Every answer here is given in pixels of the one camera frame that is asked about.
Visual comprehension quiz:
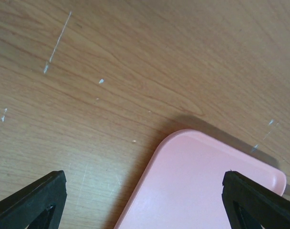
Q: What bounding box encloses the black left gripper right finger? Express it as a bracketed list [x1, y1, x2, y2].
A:
[222, 171, 290, 229]

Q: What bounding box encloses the pink plastic tray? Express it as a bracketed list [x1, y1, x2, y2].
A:
[115, 130, 287, 229]

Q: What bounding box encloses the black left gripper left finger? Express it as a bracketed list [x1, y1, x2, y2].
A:
[0, 170, 67, 229]

